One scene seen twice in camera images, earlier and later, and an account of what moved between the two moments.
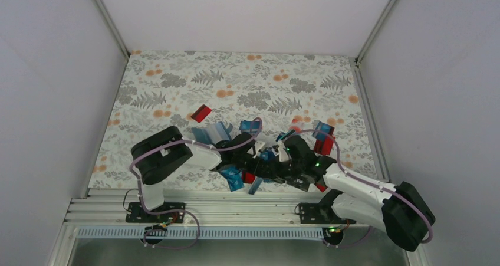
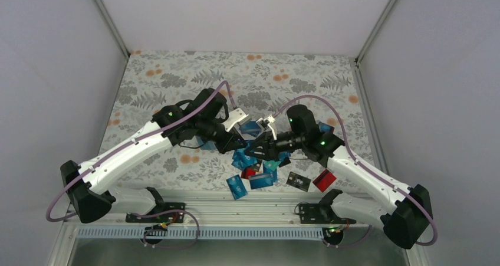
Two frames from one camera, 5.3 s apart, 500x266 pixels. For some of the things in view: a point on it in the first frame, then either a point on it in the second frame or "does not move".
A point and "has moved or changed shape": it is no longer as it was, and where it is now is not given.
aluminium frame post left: x=108 y=19 does not move
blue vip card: x=233 y=176 has moved or changed shape
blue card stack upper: x=250 y=125 does not move
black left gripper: x=254 y=167 to x=230 y=141
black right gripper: x=273 y=172 to x=266 y=141
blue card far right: x=322 y=126 does not move
